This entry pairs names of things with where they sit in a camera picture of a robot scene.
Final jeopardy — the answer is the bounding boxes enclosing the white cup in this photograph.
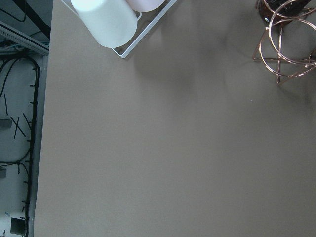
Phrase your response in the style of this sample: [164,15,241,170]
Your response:
[71,0,137,48]

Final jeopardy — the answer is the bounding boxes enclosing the pink cup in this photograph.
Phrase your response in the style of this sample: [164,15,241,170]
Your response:
[127,0,165,12]

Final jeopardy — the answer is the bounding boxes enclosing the dark bottle in rack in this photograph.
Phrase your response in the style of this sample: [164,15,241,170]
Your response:
[256,0,311,23]

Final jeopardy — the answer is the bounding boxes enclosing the white wire cup rack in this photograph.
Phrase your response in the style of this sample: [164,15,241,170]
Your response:
[62,0,176,58]

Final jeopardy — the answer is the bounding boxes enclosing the black floor cable bundle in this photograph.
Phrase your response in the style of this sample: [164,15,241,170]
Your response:
[0,57,41,237]

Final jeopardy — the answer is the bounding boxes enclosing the copper wire bottle rack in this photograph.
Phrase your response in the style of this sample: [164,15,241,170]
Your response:
[252,0,316,85]

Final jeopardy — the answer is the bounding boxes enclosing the aluminium frame rail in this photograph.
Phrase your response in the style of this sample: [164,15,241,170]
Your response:
[0,21,49,56]

